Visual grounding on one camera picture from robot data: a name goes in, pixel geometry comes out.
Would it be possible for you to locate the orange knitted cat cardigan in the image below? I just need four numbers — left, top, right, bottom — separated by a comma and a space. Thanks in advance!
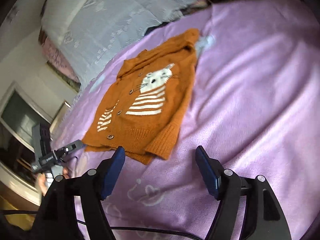
83, 28, 200, 165

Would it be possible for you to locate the person's left hand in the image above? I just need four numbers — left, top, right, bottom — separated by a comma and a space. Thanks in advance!
35, 165, 69, 197

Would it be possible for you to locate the framed picture by bed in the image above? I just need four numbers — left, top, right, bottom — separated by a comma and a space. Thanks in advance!
49, 100, 71, 134

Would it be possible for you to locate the pink floral pillow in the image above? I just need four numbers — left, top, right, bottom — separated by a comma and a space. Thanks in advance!
38, 29, 81, 92

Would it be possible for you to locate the pink bed sheet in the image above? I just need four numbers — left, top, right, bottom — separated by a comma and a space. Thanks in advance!
52, 0, 319, 239

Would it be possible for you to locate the white lace cover cloth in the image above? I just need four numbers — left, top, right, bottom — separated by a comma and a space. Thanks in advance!
41, 0, 196, 87

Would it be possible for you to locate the window with white frame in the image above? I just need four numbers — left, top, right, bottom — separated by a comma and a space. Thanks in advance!
0, 80, 56, 188

